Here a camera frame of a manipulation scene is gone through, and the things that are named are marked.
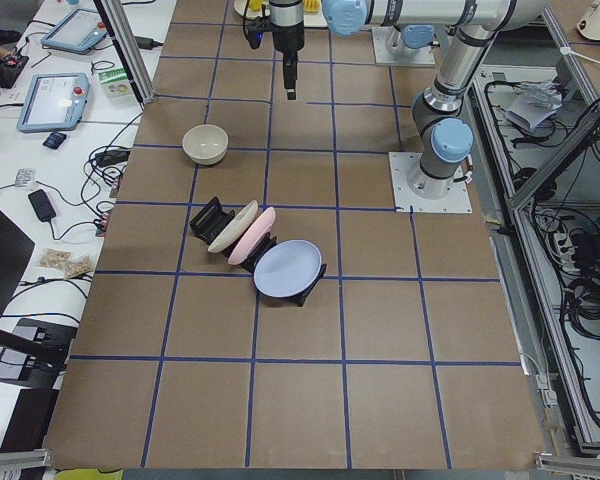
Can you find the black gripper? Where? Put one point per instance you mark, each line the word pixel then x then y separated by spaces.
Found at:
pixel 288 38

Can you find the blue plate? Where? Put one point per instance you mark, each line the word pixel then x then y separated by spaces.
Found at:
pixel 288 268

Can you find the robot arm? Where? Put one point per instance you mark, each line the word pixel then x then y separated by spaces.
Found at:
pixel 447 140
pixel 409 39

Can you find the cream plate under lemon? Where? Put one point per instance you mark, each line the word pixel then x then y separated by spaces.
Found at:
pixel 241 8

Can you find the cream plate in rack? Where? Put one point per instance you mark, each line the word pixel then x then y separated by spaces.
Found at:
pixel 235 228

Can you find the pink plate in rack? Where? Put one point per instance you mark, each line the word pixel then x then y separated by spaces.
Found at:
pixel 253 235

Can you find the white ceramic bowl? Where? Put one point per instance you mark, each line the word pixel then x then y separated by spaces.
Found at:
pixel 205 144

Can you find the green white small box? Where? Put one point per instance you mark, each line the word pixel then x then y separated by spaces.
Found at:
pixel 115 83

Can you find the right teach pendant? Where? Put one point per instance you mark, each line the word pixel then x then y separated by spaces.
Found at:
pixel 78 32

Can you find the teach pendant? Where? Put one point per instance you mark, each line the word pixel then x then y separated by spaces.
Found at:
pixel 54 102
pixel 78 32

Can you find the left teach pendant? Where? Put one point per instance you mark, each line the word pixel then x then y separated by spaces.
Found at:
pixel 54 102

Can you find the black smartphone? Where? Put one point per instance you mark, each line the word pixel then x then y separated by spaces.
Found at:
pixel 42 205

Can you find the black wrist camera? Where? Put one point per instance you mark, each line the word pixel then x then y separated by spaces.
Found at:
pixel 255 29

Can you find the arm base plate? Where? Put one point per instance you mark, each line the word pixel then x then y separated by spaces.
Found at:
pixel 422 59
pixel 415 192

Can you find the aluminium frame post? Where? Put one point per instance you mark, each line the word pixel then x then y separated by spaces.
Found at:
pixel 119 30

